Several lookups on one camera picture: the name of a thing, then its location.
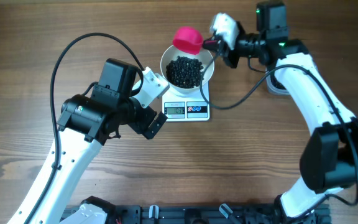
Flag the clear plastic container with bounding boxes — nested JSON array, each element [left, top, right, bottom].
[[266, 73, 289, 95]]

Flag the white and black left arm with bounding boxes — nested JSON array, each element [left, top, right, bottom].
[[9, 58, 169, 223]]

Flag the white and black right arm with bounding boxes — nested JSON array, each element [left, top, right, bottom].
[[203, 1, 358, 223]]

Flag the white bowl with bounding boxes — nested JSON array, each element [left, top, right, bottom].
[[160, 45, 214, 88]]

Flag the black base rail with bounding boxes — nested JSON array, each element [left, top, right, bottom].
[[60, 203, 332, 224]]

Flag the black beans in bowl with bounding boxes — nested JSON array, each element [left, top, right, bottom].
[[165, 56, 204, 89]]

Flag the white digital kitchen scale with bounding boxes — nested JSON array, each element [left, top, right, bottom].
[[162, 83, 210, 122]]

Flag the black beans in container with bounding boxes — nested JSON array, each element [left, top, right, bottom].
[[271, 77, 286, 90]]

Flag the pink plastic measuring scoop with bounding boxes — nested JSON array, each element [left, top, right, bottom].
[[172, 27, 217, 55]]

